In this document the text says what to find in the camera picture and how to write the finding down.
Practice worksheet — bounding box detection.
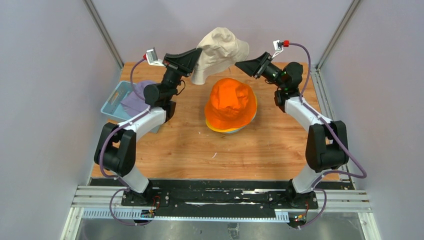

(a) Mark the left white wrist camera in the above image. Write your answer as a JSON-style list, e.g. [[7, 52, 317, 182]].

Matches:
[[143, 48, 165, 67]]

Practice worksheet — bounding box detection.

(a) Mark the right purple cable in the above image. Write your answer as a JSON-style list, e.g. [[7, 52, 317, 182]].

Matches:
[[288, 42, 368, 229]]

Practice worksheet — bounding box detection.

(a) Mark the lavender hat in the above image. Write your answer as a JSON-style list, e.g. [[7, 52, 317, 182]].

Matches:
[[120, 80, 155, 117]]

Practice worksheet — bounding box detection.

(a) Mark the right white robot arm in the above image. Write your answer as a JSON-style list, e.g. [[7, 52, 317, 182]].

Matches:
[[235, 52, 349, 209]]

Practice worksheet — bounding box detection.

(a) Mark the yellow bucket hat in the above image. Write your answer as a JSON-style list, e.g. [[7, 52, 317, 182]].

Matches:
[[205, 119, 243, 135]]

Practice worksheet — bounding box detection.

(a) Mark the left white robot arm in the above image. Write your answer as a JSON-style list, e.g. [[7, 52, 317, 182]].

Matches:
[[94, 48, 203, 207]]

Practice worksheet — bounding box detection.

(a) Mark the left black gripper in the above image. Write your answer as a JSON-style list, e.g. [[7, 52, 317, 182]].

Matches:
[[160, 48, 202, 101]]

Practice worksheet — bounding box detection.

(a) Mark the beige hat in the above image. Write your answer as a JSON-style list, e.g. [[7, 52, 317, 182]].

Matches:
[[191, 27, 250, 85]]

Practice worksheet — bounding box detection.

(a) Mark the orange bucket hat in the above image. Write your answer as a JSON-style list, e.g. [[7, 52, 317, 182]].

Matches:
[[204, 78, 258, 129]]

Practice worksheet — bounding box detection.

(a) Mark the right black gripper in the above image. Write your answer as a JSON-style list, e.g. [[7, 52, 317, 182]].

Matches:
[[234, 52, 285, 90]]

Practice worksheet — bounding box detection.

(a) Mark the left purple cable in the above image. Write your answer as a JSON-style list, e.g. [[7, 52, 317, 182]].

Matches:
[[98, 58, 154, 227]]

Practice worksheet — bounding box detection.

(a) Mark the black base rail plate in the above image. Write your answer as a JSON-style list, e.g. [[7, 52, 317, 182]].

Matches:
[[90, 178, 329, 226]]

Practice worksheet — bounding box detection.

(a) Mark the light blue plastic basket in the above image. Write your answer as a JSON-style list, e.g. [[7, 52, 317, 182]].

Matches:
[[100, 81, 166, 137]]

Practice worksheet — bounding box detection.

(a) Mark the purple cable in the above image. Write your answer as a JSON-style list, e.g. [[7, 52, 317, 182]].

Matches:
[[288, 42, 368, 229], [98, 58, 154, 227]]

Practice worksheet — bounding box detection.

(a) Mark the teal bucket hat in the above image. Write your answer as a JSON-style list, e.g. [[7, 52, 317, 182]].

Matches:
[[228, 112, 258, 135]]

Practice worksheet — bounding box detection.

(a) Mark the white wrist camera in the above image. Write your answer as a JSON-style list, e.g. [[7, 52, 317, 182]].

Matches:
[[143, 48, 165, 67], [271, 39, 290, 59]]

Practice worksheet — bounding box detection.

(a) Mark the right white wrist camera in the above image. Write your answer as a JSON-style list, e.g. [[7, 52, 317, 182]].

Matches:
[[271, 39, 290, 59]]

